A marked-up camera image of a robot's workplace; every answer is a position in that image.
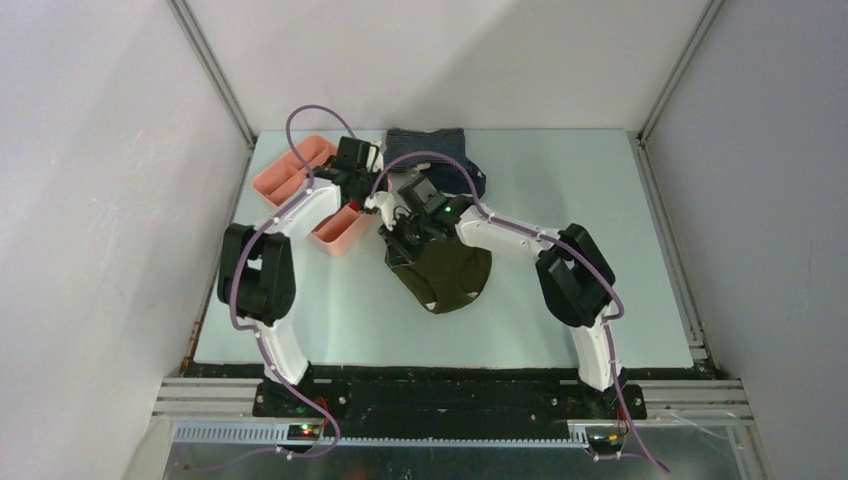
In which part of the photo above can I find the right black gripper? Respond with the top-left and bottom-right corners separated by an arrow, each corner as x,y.
378,211 -> 433,268

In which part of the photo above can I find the olive green underwear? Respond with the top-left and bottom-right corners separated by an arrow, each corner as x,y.
379,227 -> 493,315

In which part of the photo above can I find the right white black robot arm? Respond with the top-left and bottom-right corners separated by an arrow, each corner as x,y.
365,176 -> 622,418

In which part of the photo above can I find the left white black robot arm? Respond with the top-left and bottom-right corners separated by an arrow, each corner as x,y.
217,136 -> 386,417

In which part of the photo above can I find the navy blue underwear white trim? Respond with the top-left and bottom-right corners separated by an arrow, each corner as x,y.
420,163 -> 487,198

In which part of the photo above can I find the grey striped folded underwear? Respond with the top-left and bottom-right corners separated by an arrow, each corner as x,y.
383,128 -> 470,172

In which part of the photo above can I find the pink divided organizer tray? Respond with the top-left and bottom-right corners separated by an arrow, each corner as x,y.
252,134 -> 373,256

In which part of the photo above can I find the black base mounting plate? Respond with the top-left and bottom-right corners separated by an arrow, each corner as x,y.
252,365 -> 647,440

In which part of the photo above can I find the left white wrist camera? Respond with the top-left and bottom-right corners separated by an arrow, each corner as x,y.
366,140 -> 384,173

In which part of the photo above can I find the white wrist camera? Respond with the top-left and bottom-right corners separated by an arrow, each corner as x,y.
366,191 -> 398,230
366,140 -> 384,173

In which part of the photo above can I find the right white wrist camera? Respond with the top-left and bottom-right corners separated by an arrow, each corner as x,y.
366,191 -> 398,230

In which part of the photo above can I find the grey slotted cable duct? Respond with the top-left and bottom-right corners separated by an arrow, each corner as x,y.
173,421 -> 589,449

